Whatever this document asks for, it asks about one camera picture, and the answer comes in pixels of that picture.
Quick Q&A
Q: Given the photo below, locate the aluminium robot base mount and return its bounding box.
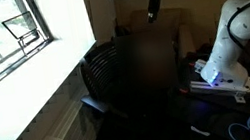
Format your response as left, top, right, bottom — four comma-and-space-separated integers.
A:
190, 63, 250, 104

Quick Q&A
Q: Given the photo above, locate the black framed glass stand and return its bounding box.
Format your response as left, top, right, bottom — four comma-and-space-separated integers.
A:
2, 11, 42, 55

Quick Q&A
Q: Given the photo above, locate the tan sofa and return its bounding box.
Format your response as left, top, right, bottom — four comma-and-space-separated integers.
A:
115, 8, 196, 59

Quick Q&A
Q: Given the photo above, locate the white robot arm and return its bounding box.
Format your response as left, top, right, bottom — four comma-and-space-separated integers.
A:
200, 0, 250, 88

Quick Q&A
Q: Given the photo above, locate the black slatted office chair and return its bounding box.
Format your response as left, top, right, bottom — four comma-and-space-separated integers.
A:
72, 32, 173, 128

